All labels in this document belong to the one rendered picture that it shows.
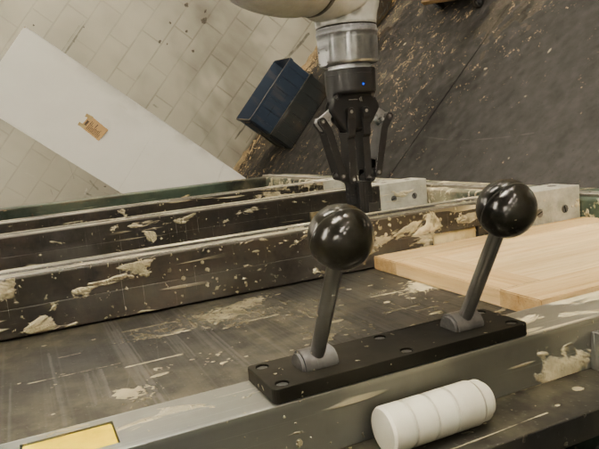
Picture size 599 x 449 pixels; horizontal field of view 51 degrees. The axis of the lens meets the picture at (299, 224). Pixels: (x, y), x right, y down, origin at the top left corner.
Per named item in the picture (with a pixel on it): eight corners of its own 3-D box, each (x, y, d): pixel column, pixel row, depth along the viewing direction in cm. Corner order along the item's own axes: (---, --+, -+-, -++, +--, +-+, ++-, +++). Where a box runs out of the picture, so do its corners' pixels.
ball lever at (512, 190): (494, 348, 46) (560, 195, 39) (452, 360, 45) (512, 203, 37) (463, 314, 49) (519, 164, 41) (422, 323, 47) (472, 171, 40)
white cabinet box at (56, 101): (274, 199, 480) (24, 26, 399) (232, 261, 481) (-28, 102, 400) (255, 184, 536) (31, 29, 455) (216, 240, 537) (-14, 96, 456)
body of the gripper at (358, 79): (361, 69, 99) (365, 129, 100) (312, 72, 95) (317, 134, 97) (387, 63, 92) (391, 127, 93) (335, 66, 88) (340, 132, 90)
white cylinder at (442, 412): (397, 464, 38) (501, 428, 41) (393, 417, 37) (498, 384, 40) (371, 444, 40) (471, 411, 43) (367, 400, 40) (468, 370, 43)
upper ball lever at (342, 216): (350, 388, 41) (393, 224, 34) (299, 404, 40) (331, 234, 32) (325, 347, 44) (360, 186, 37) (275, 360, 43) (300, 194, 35)
